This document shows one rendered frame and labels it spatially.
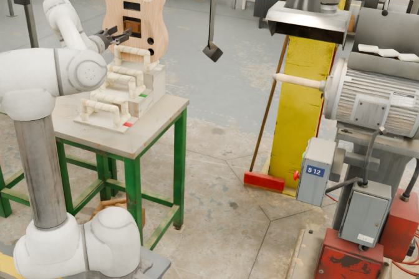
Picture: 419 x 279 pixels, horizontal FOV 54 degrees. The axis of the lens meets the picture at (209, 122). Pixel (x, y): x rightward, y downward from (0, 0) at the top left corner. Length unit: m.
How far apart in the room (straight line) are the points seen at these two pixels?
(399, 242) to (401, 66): 0.78
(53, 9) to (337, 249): 1.51
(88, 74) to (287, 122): 1.94
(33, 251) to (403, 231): 1.43
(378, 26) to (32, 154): 1.29
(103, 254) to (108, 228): 0.09
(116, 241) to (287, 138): 1.77
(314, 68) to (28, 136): 1.88
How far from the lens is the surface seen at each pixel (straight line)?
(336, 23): 1.63
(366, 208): 1.77
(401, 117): 1.64
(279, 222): 2.87
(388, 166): 1.77
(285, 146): 2.94
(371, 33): 1.73
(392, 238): 1.98
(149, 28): 2.06
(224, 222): 2.80
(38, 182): 1.29
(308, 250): 2.32
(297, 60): 2.66
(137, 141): 1.86
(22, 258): 1.45
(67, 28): 1.53
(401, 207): 1.96
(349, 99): 1.62
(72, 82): 1.13
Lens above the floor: 1.94
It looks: 30 degrees down
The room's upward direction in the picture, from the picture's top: 4 degrees clockwise
